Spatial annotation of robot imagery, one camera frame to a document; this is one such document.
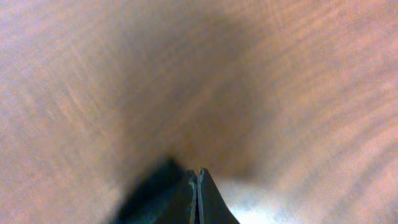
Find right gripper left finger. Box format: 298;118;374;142
111;159;197;224

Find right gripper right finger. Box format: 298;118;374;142
197;168;239;224

